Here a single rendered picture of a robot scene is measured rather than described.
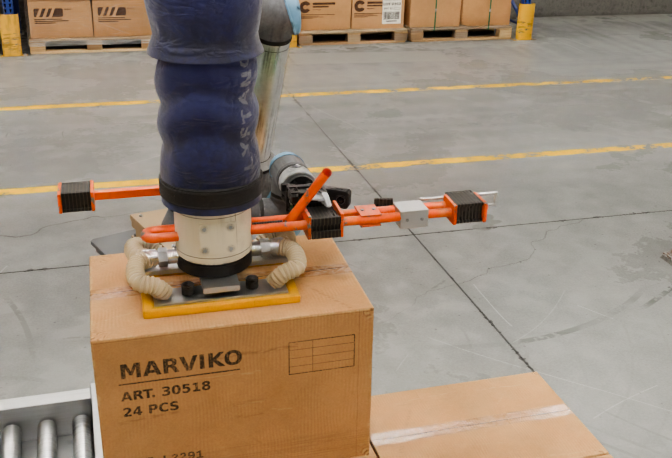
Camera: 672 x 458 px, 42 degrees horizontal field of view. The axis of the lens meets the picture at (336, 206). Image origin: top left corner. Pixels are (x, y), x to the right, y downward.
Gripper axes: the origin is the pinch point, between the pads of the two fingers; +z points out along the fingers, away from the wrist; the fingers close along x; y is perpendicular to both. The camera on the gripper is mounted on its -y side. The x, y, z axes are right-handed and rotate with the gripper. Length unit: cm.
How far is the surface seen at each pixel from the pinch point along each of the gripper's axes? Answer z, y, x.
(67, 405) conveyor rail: -30, 63, -62
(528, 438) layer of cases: 9, -55, -65
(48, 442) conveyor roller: -19, 68, -65
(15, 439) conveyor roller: -23, 76, -65
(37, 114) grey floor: -504, 85, -121
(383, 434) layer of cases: -2, -18, -65
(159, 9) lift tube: 6, 37, 50
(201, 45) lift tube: 10, 30, 44
